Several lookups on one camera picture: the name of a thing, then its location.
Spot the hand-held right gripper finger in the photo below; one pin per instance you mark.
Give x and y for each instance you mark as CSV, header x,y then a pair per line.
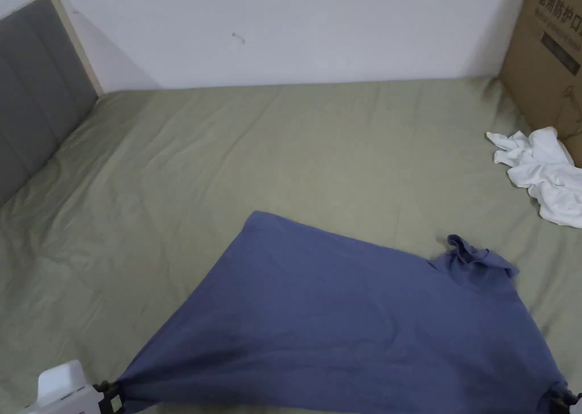
x,y
564,401

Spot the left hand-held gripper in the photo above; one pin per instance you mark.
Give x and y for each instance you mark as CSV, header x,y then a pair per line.
x,y
58,386

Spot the dark blue shirt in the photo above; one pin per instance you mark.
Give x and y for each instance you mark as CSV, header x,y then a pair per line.
x,y
345,323

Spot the white cloth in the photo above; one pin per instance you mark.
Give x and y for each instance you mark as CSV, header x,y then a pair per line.
x,y
543,173

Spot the bed with pale green sheet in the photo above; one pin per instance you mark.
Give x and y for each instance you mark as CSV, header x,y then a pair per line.
x,y
273,159

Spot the grey padded headboard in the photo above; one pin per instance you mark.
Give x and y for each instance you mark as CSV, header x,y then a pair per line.
x,y
32,78

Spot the brown cardboard carton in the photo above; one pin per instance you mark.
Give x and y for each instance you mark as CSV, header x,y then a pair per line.
x,y
550,46

